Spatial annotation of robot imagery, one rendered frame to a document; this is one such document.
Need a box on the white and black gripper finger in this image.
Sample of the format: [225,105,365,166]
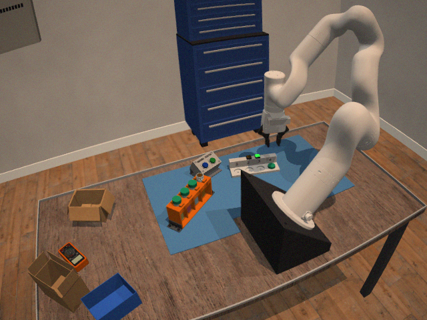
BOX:
[276,126,289,146]
[258,124,270,147]

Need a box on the white key housing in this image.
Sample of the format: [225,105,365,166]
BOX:
[190,151,222,178]

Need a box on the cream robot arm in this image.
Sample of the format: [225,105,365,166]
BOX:
[264,5,384,230]

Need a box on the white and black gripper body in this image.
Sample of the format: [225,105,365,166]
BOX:
[261,109,286,134]

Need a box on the blue open bin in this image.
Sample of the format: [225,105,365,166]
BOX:
[81,273,142,320]

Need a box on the orange digital multimeter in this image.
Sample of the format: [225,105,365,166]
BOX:
[58,242,89,272]

